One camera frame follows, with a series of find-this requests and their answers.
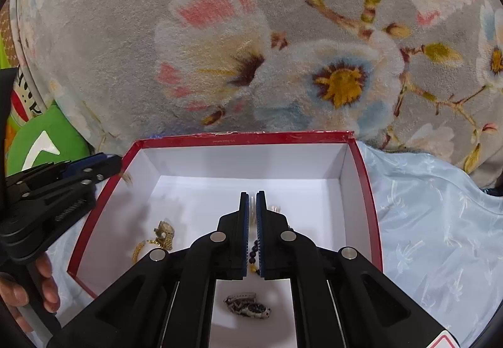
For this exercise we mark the gold hook earring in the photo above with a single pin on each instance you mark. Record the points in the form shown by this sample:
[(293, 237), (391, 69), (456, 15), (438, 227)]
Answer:
[(127, 178)]

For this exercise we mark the gold watch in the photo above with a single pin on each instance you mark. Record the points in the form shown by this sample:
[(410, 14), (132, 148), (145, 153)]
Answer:
[(164, 230)]

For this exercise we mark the gold braided bangle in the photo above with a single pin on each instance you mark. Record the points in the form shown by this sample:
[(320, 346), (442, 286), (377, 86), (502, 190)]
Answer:
[(138, 249)]

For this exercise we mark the green round pillow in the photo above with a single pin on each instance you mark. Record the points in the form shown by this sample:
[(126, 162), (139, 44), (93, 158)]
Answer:
[(66, 128)]

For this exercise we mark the grey floral blanket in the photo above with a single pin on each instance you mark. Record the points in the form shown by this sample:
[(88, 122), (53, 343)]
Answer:
[(118, 37)]

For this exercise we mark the red cardboard box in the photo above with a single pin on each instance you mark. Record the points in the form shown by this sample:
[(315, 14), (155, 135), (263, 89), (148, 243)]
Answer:
[(243, 159)]

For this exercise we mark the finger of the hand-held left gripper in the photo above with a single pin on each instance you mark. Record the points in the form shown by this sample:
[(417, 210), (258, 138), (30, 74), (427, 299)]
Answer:
[(106, 169), (98, 158)]

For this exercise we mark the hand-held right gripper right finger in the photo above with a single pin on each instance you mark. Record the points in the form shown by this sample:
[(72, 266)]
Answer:
[(260, 238)]

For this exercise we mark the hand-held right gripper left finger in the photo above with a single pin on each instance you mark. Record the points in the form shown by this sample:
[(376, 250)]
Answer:
[(245, 238)]

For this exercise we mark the colourful cartoon bed sheet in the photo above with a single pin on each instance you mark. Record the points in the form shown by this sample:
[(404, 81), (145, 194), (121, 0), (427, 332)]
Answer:
[(23, 96)]

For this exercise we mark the person's left hand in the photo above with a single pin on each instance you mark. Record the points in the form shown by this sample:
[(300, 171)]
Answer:
[(49, 285)]

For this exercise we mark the silver metal watch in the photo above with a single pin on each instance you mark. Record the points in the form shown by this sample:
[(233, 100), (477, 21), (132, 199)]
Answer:
[(247, 304)]

